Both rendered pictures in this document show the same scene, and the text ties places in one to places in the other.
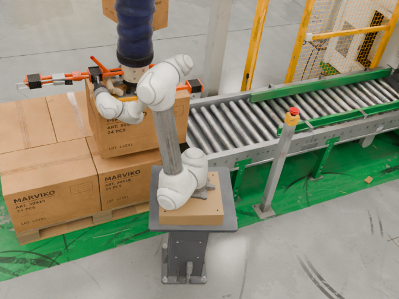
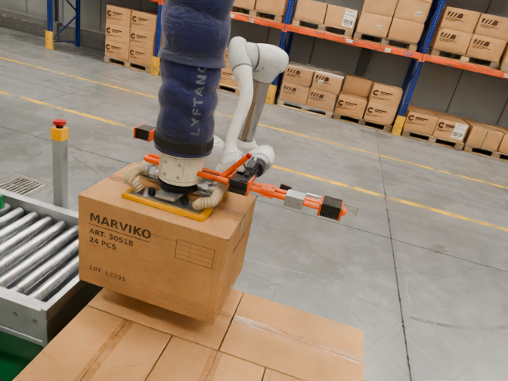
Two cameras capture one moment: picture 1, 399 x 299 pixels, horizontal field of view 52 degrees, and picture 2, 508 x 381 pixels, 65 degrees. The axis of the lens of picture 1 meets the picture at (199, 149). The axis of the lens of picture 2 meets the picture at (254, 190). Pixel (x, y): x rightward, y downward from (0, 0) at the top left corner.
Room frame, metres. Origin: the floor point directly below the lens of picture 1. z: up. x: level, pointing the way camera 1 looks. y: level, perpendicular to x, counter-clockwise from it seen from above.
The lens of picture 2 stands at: (3.19, 1.57, 1.81)
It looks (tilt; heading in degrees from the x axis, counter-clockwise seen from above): 25 degrees down; 217
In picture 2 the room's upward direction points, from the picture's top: 12 degrees clockwise
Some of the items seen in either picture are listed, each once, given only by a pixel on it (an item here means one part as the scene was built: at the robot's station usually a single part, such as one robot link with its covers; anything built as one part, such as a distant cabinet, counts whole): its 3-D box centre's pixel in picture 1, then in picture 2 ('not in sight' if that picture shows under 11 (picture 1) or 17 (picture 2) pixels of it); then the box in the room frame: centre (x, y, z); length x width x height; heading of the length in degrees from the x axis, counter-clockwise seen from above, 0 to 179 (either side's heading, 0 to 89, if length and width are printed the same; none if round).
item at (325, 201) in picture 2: (34, 80); (330, 209); (1.96, 1.00, 1.20); 0.08 x 0.07 x 0.05; 117
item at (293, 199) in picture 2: (58, 79); (295, 199); (2.02, 0.88, 1.20); 0.07 x 0.07 x 0.04; 27
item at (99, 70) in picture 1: (95, 73); (240, 183); (2.11, 0.69, 1.20); 0.10 x 0.08 x 0.06; 27
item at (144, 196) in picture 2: not in sight; (168, 199); (2.31, 0.51, 1.09); 0.34 x 0.10 x 0.05; 117
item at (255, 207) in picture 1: (263, 209); not in sight; (2.23, -0.59, 0.01); 0.15 x 0.15 x 0.03; 28
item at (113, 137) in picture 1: (136, 110); (170, 236); (2.23, 0.46, 0.87); 0.60 x 0.40 x 0.40; 118
